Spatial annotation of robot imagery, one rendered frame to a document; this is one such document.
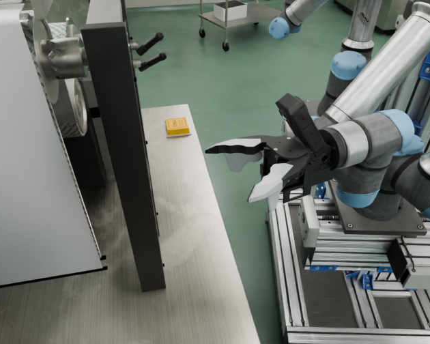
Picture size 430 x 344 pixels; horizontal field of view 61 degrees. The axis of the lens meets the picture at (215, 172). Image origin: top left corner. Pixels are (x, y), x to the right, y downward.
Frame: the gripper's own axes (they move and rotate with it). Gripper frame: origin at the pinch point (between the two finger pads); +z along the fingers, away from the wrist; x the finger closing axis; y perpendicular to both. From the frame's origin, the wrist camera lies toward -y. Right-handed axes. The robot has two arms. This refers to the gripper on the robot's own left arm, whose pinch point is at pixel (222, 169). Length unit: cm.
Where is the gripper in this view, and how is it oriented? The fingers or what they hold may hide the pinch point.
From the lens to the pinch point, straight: 53.9
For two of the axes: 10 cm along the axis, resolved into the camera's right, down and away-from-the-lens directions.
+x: -4.1, -4.8, 7.8
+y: 0.6, 8.3, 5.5
